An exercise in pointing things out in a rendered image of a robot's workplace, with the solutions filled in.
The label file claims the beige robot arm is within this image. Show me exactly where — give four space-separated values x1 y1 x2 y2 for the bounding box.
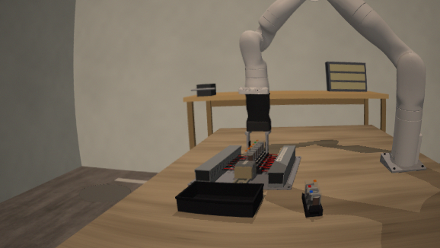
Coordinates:
239 0 426 167

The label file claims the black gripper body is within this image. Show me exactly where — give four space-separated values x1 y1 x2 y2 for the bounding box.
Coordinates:
238 78 271 132

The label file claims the black open-top tray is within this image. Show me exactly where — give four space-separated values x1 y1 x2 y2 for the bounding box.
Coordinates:
175 181 264 218

